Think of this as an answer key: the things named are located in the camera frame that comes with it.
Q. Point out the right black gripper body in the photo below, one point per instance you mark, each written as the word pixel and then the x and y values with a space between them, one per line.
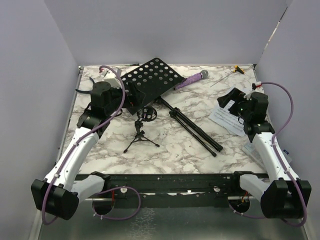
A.
pixel 243 112

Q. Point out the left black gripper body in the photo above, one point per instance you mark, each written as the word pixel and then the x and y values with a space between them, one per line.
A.
pixel 117 93

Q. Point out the black perforated music stand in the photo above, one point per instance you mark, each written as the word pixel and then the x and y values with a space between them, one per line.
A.
pixel 155 78

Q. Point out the sheet music page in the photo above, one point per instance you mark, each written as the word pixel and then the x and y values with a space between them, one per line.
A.
pixel 222 117

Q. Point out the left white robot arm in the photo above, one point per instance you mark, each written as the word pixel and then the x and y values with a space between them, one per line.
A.
pixel 58 193

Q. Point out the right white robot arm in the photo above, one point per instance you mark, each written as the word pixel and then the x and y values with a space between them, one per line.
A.
pixel 286 196

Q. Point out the small black microphone tripod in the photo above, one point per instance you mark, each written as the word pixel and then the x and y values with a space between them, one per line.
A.
pixel 145 114

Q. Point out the thin metal conductor baton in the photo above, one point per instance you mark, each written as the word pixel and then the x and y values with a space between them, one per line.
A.
pixel 220 80

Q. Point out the clear plastic bag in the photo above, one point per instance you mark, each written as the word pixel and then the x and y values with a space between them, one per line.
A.
pixel 258 155

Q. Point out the purple glitter microphone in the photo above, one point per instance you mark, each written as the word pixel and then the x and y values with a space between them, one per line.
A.
pixel 192 79

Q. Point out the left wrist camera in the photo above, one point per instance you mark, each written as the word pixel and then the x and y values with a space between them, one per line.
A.
pixel 110 78

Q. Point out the yellow handled screwdriver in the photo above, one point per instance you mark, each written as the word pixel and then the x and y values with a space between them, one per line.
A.
pixel 239 70

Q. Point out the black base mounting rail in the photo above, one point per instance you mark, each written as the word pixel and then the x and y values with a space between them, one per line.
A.
pixel 128 191

